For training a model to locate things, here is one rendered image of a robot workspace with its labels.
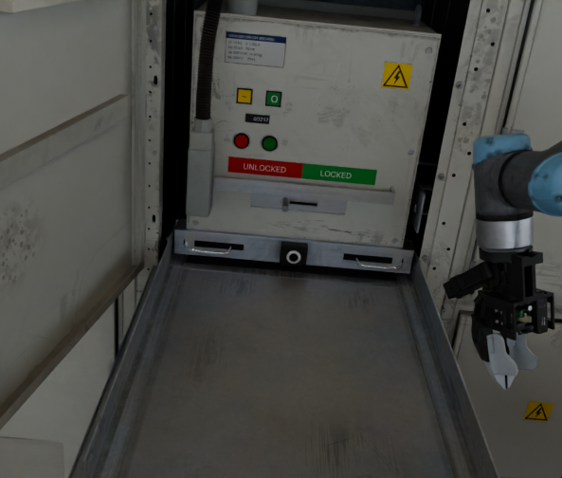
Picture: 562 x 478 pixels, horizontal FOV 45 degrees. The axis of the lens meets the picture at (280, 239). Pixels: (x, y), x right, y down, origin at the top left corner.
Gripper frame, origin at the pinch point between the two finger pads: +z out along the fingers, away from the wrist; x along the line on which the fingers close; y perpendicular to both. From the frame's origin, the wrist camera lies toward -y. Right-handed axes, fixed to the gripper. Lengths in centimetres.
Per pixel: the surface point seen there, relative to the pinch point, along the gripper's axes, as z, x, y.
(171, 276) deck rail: -9, -31, -68
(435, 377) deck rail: 8.4, 4.0, -22.2
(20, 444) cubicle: 34, -67, -102
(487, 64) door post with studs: -46, 29, -34
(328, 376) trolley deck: 5.4, -14.2, -28.5
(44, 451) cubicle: 37, -62, -100
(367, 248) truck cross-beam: -9, 12, -56
